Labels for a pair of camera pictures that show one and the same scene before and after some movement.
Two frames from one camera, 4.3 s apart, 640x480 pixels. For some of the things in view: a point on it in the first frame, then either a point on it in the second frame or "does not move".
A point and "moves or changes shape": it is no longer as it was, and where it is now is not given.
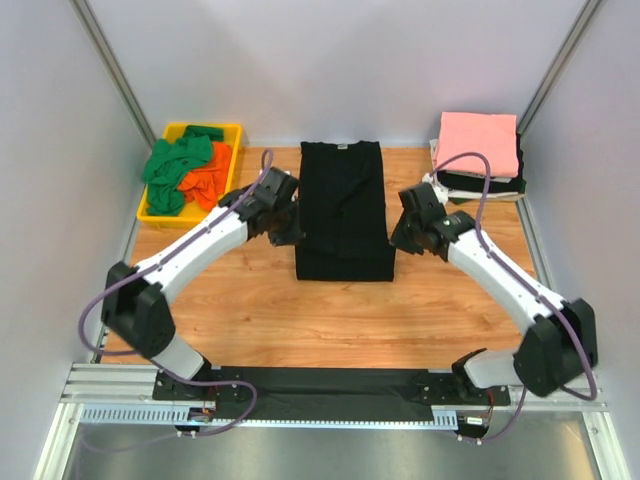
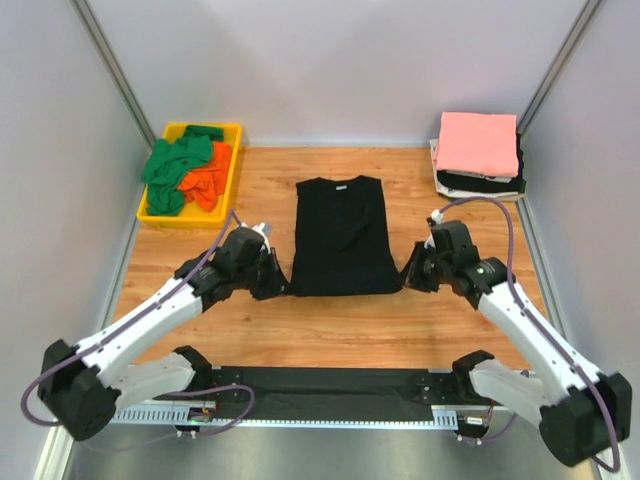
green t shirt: x=169 y=162 does not move
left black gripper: x=294 y=234 -> x=277 y=283
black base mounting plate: x=325 y=393 does not move
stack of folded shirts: x=492 y=134 does not move
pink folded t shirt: x=493 y=135 does not move
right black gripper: x=398 y=240 -> x=410 y=276
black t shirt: x=343 y=229 moves or changes shape
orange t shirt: x=205 y=186 does not move
